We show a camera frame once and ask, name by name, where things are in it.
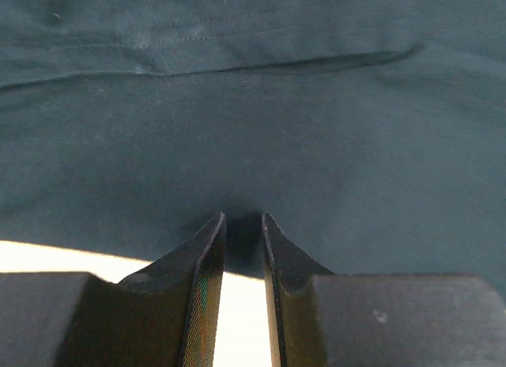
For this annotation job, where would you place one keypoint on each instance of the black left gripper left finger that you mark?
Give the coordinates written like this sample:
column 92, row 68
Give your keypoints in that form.
column 162, row 315

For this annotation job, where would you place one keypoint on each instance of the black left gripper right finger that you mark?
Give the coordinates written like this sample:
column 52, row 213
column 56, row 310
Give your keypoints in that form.
column 319, row 318

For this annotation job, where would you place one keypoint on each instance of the black t shirt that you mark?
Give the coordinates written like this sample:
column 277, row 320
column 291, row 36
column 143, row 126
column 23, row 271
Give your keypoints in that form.
column 373, row 131

